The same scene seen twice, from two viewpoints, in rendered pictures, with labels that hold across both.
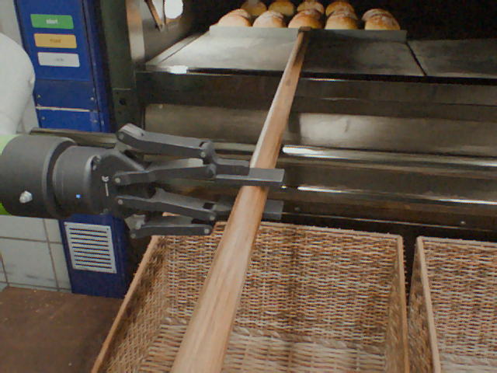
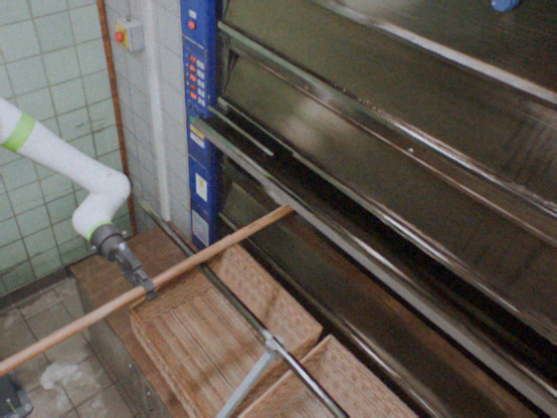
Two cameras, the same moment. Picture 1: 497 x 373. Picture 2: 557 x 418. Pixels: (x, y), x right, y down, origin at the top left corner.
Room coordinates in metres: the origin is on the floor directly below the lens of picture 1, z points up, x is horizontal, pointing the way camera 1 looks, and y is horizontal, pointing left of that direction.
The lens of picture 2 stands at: (-0.13, -0.88, 2.44)
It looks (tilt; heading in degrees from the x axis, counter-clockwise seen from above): 41 degrees down; 43
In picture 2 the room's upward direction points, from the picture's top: straight up
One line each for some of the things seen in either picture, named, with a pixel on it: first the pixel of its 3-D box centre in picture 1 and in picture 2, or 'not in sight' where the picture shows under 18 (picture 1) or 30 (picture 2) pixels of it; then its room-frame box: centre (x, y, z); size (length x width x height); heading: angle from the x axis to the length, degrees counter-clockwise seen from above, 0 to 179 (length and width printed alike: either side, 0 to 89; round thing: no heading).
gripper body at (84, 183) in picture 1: (110, 182); (119, 254); (0.50, 0.15, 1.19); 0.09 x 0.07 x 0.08; 81
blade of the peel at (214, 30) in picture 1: (308, 23); not in sight; (1.64, -0.20, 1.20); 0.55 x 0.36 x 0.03; 81
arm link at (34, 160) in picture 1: (49, 176); (108, 240); (0.51, 0.22, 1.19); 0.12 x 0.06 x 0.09; 171
